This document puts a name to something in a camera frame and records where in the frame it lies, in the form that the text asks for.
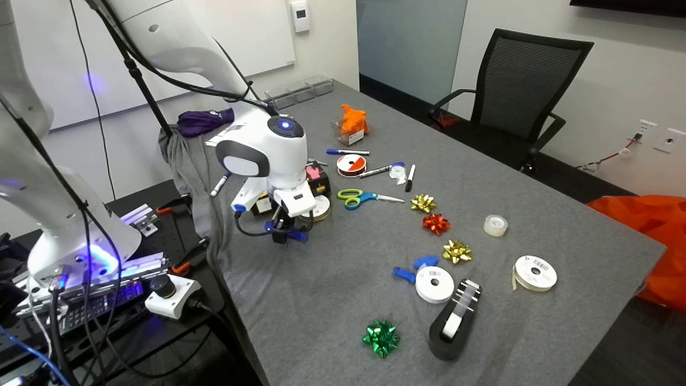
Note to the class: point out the green blue scissors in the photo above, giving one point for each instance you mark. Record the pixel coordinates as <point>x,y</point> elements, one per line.
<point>350,198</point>

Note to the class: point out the white control box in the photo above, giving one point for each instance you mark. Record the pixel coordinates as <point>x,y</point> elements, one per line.
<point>175,301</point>

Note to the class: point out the red gift bow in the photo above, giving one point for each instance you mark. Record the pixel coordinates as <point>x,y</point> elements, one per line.
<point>435,224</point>

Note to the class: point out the black mesh office chair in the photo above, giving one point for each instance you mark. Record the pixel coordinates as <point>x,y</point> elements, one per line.
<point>526,86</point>

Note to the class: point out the orange cloth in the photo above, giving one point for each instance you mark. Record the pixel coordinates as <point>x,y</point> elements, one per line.
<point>656,229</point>

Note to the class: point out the grey tablecloth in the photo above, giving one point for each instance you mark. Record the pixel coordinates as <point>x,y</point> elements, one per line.
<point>344,286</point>

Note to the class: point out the small white round cap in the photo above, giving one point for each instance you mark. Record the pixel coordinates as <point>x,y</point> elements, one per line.
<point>495,226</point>

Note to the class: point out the blue pen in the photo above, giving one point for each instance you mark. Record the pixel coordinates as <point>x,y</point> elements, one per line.
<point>346,152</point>

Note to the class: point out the small white object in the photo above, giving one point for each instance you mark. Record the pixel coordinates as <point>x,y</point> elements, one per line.
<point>398,172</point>

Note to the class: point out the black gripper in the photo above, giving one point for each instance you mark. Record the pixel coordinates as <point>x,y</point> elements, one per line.
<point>289,221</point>

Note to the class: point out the green gift bow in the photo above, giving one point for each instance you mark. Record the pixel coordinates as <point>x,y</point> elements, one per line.
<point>380,337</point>

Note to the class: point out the gold gift bow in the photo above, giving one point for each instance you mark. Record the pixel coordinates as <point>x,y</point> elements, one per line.
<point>423,205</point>
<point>455,251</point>

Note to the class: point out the orange black clamp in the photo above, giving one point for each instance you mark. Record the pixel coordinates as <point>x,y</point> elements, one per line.
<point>187,262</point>
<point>171,209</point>

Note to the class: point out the blue white marker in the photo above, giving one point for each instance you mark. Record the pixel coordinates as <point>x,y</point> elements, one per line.
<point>376,172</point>

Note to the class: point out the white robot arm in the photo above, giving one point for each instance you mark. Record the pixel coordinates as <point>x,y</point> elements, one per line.
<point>280,152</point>

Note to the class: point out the white spool with gold ribbon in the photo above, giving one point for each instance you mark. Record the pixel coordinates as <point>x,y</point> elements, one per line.
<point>534,274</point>

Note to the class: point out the white label roll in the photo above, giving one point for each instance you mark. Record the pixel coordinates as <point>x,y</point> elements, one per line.
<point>324,206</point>

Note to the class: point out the black marker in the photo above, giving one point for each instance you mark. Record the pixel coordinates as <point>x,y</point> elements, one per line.
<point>409,180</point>

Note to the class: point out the white wall thermostat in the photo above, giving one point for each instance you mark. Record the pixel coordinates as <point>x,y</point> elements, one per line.
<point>301,16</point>

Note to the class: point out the white wall outlet plate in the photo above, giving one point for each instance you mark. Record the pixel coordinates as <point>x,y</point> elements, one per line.
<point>645,130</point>
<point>673,141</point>

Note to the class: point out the black tape dispenser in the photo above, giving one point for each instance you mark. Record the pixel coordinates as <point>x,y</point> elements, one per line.
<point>451,335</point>

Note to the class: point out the purple white marker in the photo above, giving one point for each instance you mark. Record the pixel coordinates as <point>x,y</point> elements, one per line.
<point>220,186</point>

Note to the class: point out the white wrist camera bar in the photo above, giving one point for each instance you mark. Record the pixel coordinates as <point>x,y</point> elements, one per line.
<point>296,196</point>

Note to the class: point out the blue plastic clip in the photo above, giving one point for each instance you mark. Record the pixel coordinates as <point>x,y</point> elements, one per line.
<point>403,275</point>

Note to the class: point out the red ribbon spool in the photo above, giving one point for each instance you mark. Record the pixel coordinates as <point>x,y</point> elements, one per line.
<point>350,166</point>

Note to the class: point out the black wall television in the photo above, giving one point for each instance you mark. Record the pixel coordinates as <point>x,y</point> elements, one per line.
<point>629,5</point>

